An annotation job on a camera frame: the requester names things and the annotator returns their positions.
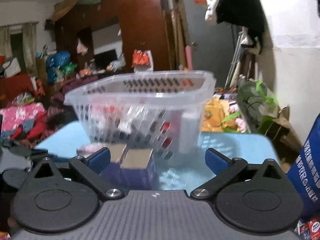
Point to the white plastic mesh basket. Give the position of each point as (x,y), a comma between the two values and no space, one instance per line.
(160,110)

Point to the blue plastic sacks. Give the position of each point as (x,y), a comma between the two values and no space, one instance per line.
(58,66)

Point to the brown paper bag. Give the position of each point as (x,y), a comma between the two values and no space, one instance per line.
(286,134)

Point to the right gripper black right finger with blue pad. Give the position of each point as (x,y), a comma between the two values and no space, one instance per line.
(225,169)

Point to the grey metal door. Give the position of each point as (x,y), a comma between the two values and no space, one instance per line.
(212,46)

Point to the blue non-woven shopping bag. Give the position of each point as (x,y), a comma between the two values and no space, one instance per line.
(304,173)

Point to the red orange gift bag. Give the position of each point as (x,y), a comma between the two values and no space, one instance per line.
(142,61)

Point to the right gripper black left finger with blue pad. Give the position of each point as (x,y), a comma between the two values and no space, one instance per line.
(87,170)

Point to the beige window curtain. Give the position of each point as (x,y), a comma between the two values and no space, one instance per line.
(29,47)

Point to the maroon clothing heap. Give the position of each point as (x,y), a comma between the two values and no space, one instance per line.
(58,98)

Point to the purple open-top box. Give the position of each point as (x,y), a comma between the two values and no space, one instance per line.
(113,172)
(138,169)

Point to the pink floral blanket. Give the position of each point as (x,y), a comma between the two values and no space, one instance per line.
(17,115)

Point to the green white plastic bag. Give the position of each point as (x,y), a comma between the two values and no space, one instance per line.
(258,106)

